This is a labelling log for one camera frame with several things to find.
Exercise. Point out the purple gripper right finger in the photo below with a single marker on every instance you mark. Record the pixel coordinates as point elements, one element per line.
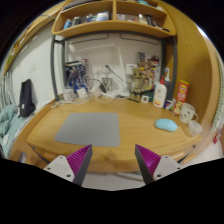
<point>152,166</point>

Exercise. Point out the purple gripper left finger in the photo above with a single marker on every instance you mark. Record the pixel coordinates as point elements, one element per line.
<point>73,167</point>

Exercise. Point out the light blue computer mouse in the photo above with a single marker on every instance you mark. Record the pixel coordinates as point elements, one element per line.
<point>166,124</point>

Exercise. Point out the grey mouse pad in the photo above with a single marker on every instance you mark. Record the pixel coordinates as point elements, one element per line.
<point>98,129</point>

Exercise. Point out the clear plastic cup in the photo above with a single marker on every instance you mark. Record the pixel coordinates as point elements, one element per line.
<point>194,128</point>

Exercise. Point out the white mug with print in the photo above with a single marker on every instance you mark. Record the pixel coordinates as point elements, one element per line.
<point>187,113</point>

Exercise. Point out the small white cube clock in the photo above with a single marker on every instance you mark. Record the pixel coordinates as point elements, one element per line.
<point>145,99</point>

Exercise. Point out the white lotion bottle red cap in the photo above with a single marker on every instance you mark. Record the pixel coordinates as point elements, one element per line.
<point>160,94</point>

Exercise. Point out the black bag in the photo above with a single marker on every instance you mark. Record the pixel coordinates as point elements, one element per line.
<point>26,105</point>

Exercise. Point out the teal blanket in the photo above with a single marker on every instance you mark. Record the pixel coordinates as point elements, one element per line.
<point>6,116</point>

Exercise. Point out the dark spray bottle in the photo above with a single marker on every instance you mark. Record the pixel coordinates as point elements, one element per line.
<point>168,84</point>

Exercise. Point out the robot model figure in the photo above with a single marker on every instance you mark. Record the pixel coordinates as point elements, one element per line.
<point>136,86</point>

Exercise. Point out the red snack canister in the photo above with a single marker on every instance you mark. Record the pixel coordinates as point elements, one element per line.
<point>181,96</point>

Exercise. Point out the blue white robot figure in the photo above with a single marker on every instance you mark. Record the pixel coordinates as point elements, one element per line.
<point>75,72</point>

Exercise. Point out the wooden wall shelf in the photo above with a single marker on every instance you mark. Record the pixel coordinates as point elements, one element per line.
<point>123,16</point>

